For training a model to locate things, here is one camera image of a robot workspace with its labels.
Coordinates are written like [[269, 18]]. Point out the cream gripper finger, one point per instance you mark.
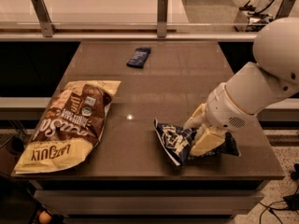
[[197, 118], [206, 139]]

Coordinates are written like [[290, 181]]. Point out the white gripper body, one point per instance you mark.
[[224, 110]]

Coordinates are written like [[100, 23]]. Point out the left metal rail bracket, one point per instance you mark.
[[46, 26]]

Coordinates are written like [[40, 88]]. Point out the blue kettle chip bag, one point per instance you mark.
[[177, 143]]

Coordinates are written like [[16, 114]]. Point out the blue rxbar blueberry bar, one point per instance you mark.
[[139, 58]]

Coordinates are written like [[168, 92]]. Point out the right metal rail bracket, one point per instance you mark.
[[285, 8]]

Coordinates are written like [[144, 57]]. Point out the brown yellow Late July bag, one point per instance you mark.
[[70, 129]]

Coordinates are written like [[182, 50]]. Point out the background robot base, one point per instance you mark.
[[250, 18]]

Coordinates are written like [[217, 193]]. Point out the orange ball under table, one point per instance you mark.
[[44, 218]]

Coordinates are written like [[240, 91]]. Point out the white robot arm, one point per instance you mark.
[[271, 78]]

